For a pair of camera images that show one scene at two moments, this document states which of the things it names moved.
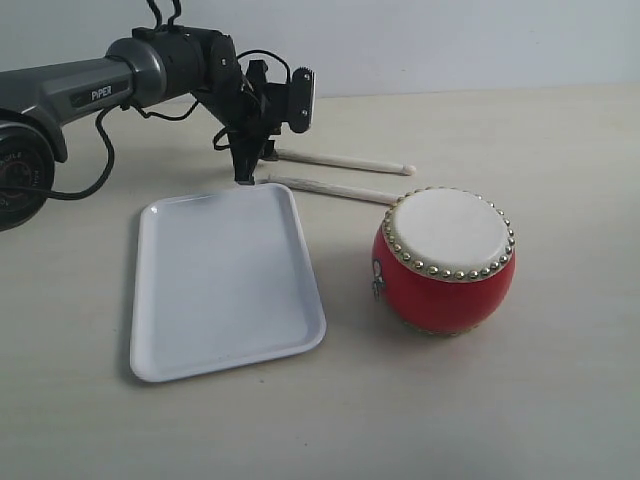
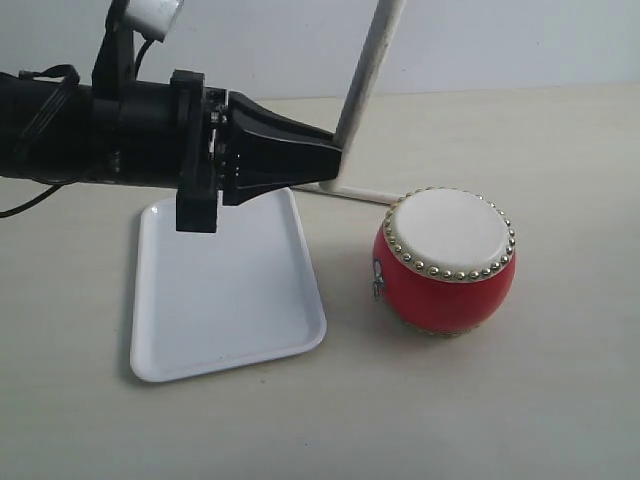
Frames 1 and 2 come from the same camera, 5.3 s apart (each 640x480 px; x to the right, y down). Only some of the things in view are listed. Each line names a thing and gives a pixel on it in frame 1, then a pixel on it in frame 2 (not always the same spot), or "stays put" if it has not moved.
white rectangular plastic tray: [221, 280] stays put
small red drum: [443, 260] stays put
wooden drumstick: [350, 192] stays put
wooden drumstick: [345, 161] to [388, 17]
